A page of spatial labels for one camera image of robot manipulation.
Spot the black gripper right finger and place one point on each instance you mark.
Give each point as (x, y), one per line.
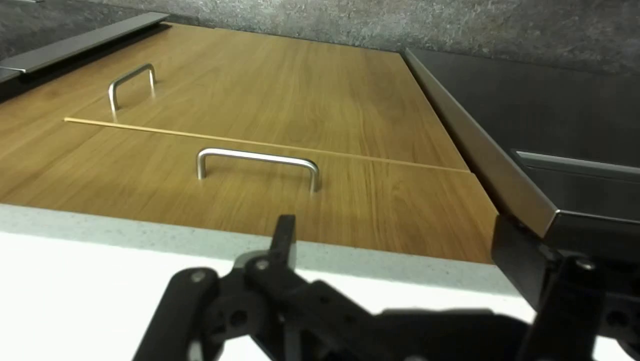
(572, 307)

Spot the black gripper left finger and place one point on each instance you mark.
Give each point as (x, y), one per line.
(267, 313)

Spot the grey metal appliance front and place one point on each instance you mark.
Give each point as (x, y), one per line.
(73, 42)

